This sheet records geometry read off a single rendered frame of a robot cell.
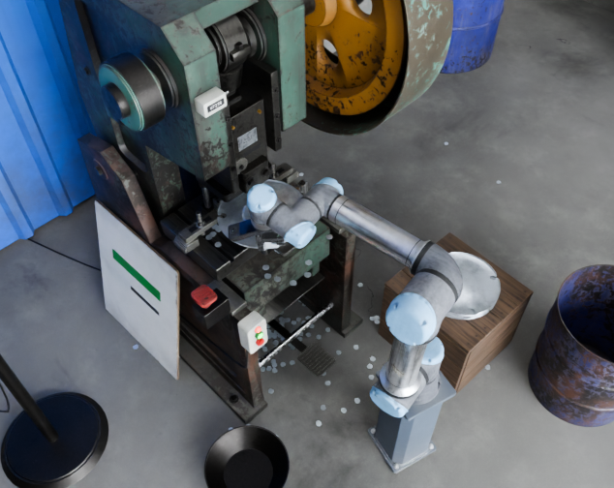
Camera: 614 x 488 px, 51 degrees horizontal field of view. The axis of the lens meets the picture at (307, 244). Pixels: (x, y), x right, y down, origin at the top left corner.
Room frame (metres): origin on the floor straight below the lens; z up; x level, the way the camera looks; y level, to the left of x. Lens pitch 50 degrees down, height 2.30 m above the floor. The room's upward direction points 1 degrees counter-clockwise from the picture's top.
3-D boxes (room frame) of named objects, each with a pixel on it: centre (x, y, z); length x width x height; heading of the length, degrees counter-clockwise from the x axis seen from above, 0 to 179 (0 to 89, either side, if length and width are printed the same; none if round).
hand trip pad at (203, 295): (1.11, 0.31, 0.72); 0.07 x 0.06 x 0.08; 44
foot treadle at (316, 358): (1.41, 0.13, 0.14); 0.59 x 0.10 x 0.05; 44
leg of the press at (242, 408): (1.42, 0.52, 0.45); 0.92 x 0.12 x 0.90; 44
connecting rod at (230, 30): (1.51, 0.23, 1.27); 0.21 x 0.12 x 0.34; 44
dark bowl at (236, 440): (0.87, 0.22, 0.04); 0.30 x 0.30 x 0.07
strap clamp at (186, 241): (1.39, 0.35, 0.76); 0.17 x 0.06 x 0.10; 134
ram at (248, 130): (1.48, 0.20, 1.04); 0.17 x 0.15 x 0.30; 44
